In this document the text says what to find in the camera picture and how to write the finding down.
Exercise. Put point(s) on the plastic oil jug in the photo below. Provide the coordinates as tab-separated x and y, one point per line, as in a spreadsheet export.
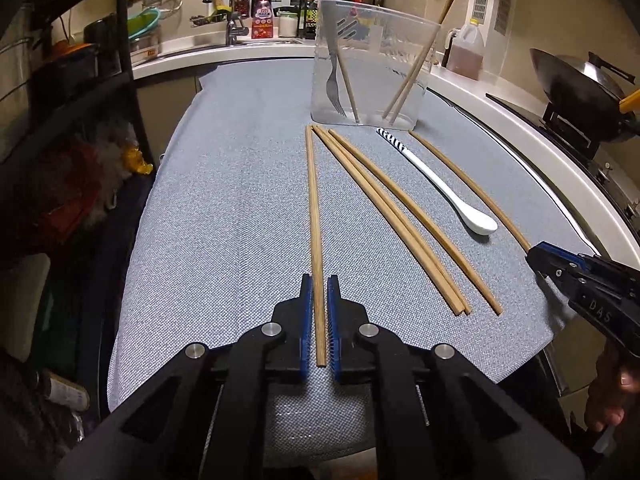
467	50

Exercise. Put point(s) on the steel sink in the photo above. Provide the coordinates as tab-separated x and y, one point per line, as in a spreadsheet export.
200	50

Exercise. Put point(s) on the pink detergent pouch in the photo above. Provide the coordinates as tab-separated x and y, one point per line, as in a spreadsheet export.
261	15

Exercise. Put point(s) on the green colander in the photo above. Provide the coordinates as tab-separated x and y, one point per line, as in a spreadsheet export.
142	17

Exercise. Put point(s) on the person's right hand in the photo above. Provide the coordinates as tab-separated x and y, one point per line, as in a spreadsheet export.
612	390

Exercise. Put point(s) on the dark bottle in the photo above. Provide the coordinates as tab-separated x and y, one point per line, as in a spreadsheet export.
449	47

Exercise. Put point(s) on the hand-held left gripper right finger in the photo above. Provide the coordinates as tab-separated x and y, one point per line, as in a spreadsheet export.
334	330

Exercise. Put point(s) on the steel wok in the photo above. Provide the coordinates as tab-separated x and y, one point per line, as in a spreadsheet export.
575	90

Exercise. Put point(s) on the chrome faucet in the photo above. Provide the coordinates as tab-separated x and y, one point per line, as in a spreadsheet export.
231	25

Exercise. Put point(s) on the black gas stove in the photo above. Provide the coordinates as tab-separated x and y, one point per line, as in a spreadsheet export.
570	127

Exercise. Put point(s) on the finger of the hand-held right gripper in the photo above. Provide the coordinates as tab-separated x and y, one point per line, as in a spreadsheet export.
550	266
562	251

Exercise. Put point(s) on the wooden chopstick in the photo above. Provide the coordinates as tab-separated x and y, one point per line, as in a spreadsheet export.
477	193
409	87
400	85
401	217
422	217
391	220
314	235
344	80

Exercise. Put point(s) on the yellow plastic bag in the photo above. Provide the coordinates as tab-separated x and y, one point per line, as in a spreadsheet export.
137	157

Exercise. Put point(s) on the black storage rack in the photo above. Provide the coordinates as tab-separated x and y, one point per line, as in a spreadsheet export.
65	95

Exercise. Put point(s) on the red jar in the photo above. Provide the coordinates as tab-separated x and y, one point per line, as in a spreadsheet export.
242	5

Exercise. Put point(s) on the grey woven mat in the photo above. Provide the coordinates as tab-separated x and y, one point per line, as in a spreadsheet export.
225	185

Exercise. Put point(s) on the black pot orange lid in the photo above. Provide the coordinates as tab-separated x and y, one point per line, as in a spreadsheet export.
70	55

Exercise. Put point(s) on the white bottle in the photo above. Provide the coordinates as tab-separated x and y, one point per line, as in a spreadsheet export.
65	392

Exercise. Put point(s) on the steel basin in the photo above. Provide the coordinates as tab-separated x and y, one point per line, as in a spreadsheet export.
145	44

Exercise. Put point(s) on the clear plastic container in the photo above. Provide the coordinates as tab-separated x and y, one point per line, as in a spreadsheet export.
372	60

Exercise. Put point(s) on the white jar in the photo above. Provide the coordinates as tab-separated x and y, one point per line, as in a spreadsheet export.
286	24

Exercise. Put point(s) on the red plastic bag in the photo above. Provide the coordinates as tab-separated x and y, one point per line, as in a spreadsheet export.
75	185

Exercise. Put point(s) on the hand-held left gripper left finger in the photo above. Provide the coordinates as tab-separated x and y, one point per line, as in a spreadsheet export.
306	330

